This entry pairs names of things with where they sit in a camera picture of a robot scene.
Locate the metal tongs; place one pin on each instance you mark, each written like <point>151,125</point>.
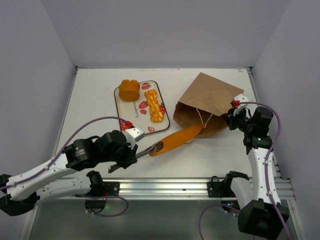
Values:
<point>150,150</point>

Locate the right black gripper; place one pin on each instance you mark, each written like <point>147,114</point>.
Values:
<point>233,121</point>

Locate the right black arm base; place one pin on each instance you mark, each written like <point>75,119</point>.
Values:
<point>226,192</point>

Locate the long orange fake baguette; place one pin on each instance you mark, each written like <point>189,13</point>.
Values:
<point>176,139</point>

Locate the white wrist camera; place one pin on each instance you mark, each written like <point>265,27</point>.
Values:
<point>133,134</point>
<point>238,104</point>

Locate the strawberry pattern tray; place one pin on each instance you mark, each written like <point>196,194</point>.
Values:
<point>138,112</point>

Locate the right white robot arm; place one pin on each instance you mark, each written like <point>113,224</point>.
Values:
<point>261,212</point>

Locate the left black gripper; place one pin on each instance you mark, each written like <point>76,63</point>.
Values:
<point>130,157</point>

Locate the brown paper bag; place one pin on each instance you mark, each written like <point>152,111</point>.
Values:
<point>204,103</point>

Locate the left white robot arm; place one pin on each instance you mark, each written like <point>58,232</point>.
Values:
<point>71,172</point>

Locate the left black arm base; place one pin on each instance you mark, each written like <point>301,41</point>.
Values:
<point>109,188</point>

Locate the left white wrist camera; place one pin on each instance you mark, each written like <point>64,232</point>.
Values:
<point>133,134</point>

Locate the braided fake bread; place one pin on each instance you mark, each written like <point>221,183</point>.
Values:
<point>156,114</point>

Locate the aluminium frame rail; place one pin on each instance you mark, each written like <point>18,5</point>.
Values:
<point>135,189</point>

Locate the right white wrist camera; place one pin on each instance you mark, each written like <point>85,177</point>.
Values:
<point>238,104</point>

